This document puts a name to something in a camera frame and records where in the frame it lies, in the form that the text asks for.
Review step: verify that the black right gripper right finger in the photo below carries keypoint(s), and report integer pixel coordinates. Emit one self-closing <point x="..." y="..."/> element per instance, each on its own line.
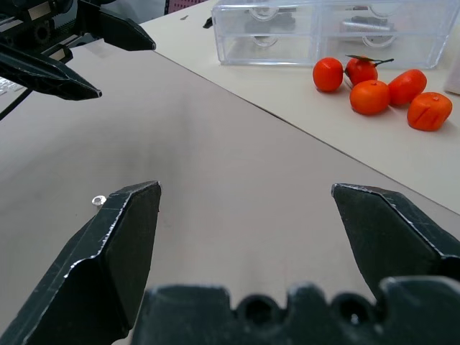
<point x="388" y="237"/>

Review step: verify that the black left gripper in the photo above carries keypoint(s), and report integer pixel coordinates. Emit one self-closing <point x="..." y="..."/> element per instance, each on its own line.
<point x="39" y="25"/>

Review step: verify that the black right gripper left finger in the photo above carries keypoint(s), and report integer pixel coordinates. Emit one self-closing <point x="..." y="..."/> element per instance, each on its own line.
<point x="90" y="280"/>

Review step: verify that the white keyboard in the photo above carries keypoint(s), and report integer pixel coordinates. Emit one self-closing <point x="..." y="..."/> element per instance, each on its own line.
<point x="6" y="86"/>

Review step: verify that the thin black rod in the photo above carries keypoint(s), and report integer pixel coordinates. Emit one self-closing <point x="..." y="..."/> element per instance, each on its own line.
<point x="14" y="104"/>

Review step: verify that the pink pegboard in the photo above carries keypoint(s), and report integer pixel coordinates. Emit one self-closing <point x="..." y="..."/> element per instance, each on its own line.
<point x="181" y="5"/>

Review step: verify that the small black object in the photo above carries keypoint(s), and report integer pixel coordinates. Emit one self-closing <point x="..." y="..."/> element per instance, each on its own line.
<point x="207" y="23"/>

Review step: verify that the orange tomato centre front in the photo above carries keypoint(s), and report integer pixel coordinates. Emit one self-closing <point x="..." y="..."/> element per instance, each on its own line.
<point x="369" y="97"/>

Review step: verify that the orange tomato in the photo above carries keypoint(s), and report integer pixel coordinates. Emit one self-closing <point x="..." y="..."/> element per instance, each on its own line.
<point x="369" y="97"/>
<point x="327" y="74"/>

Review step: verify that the red tomato with stem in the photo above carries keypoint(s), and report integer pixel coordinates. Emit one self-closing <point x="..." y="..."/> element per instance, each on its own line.
<point x="361" y="71"/>

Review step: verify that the white container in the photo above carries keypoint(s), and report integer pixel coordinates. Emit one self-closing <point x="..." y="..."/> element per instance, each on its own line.
<point x="454" y="77"/>

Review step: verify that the orange tomato far left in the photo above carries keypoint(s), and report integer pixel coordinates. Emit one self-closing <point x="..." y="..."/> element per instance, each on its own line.
<point x="327" y="74"/>

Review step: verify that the clear acrylic drawer organizer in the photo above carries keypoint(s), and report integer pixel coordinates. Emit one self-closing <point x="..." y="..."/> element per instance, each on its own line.
<point x="323" y="46"/>

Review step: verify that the silver item in drawer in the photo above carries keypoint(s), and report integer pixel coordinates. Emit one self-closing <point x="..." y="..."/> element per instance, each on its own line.
<point x="364" y="24"/>

